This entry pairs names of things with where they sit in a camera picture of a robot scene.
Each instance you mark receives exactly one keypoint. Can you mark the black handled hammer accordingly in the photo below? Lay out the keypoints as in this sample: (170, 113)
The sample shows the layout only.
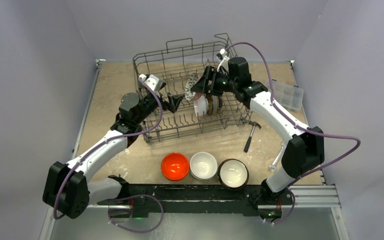
(248, 142)

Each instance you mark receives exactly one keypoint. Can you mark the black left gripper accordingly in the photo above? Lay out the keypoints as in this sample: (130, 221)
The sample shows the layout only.
(174, 101)

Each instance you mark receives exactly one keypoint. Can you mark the brown gold patterned bowl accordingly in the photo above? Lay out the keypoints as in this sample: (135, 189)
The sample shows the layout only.
(215, 103)

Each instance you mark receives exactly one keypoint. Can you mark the floral patterned bowl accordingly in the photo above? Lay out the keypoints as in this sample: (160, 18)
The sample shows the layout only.
(192, 79)

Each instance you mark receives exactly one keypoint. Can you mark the orange bowl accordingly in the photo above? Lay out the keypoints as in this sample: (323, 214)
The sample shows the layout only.
(175, 166)

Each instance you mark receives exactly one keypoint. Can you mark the black bowl white inside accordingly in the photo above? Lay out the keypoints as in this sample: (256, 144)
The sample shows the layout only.
(233, 174)

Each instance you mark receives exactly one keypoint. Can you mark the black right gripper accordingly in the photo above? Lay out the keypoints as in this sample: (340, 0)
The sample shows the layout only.
(207, 81)

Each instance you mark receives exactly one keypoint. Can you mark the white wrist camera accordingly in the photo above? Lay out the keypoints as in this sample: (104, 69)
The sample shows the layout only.
(151, 81)
(223, 61)

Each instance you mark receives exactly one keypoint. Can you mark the grey wire dish rack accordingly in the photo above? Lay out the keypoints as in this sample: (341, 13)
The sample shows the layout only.
(177, 65)

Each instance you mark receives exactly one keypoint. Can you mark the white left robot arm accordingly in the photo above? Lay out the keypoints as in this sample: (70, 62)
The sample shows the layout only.
(66, 188)

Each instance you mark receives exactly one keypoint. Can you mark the silver wrench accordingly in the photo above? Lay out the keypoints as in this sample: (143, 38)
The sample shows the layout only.
(273, 166)

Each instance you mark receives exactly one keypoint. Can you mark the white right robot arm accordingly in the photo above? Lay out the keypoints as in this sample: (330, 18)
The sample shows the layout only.
(304, 146)

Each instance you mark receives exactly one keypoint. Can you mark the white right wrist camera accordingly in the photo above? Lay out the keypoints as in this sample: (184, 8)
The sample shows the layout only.
(223, 61)

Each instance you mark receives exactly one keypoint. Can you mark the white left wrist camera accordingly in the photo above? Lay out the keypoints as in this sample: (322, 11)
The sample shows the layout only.
(151, 81)

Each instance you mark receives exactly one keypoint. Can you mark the clear plastic organizer box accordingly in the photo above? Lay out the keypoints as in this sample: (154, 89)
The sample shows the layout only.
(289, 96)

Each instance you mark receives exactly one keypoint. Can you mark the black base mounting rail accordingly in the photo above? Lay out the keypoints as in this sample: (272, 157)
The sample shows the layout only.
(250, 201)

